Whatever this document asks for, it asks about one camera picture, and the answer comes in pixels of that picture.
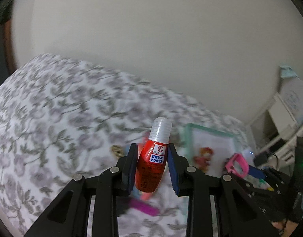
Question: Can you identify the pink wristband watch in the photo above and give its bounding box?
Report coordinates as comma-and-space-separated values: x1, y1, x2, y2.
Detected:
224, 153, 249, 178

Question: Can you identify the brown pup toy figure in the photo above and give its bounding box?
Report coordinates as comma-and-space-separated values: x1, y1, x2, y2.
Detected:
193, 147, 214, 173

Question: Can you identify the red bottle white cap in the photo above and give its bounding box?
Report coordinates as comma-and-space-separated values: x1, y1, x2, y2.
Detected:
135, 117, 172, 193

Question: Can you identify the gold patterned lighter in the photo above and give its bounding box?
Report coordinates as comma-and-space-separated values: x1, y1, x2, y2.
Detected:
110, 145, 124, 159

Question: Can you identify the purple lighter case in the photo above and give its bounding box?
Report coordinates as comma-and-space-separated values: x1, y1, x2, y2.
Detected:
128, 198, 160, 217

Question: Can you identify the white shelf unit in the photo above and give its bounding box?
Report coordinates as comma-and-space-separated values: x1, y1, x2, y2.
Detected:
246, 93, 303, 168

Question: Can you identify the teal cardboard box tray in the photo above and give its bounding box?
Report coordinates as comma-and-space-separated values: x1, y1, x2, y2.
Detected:
182, 122, 254, 237

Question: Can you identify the white printed card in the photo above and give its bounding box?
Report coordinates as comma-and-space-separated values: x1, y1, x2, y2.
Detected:
280, 77, 303, 126

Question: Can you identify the floral fleece blanket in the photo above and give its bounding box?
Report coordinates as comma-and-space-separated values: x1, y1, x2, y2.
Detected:
0, 54, 247, 236

